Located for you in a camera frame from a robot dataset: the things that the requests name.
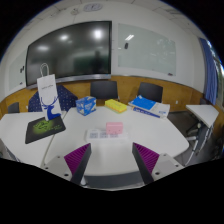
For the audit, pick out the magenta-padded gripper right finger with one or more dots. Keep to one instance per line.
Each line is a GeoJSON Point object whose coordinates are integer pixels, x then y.
{"type": "Point", "coordinates": [146, 160]}

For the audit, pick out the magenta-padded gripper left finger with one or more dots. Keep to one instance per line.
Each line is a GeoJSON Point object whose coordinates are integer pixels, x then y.
{"type": "Point", "coordinates": [77, 160]}

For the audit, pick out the pink charger block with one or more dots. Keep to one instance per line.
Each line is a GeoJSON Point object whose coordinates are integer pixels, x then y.
{"type": "Point", "coordinates": [114, 128]}

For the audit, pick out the black mouse pad green print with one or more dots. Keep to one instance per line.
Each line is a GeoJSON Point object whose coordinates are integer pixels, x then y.
{"type": "Point", "coordinates": [43, 128]}

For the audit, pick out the white book blue edge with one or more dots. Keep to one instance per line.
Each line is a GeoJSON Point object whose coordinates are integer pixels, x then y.
{"type": "Point", "coordinates": [161, 110]}

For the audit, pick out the blue tissue box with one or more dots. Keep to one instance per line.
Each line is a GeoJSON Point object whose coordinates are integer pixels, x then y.
{"type": "Point", "coordinates": [86, 106]}

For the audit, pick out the blue cover book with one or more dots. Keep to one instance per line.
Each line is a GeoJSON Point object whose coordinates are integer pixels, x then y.
{"type": "Point", "coordinates": [143, 102]}

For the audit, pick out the yellow box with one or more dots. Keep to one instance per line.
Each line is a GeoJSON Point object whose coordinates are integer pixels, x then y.
{"type": "Point", "coordinates": [116, 106]}

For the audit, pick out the blue patterned chair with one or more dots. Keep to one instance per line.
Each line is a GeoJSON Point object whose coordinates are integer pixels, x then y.
{"type": "Point", "coordinates": [66, 98]}

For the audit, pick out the black chair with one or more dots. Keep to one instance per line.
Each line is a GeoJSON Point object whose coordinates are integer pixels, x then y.
{"type": "Point", "coordinates": [104, 89]}
{"type": "Point", "coordinates": [13, 107]}
{"type": "Point", "coordinates": [150, 91]}

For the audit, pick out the white side table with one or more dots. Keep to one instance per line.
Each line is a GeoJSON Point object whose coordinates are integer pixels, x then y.
{"type": "Point", "coordinates": [203, 113]}

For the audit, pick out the white paper bag blue deer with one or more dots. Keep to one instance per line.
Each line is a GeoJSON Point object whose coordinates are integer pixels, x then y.
{"type": "Point", "coordinates": [48, 91]}

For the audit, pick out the blue curtain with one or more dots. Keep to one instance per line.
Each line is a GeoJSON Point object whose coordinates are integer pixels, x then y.
{"type": "Point", "coordinates": [209, 73]}

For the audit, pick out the narrow glass whiteboard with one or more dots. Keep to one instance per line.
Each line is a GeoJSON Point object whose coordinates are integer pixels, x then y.
{"type": "Point", "coordinates": [16, 71]}

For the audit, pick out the large black display screen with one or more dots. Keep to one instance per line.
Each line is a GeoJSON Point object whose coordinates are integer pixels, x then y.
{"type": "Point", "coordinates": [70, 50]}

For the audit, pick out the wide glass whiteboard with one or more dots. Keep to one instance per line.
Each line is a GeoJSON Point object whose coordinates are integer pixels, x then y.
{"type": "Point", "coordinates": [146, 48]}

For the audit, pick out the round white ceiling fixture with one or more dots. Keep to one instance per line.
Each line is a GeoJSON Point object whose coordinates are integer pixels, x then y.
{"type": "Point", "coordinates": [92, 6]}

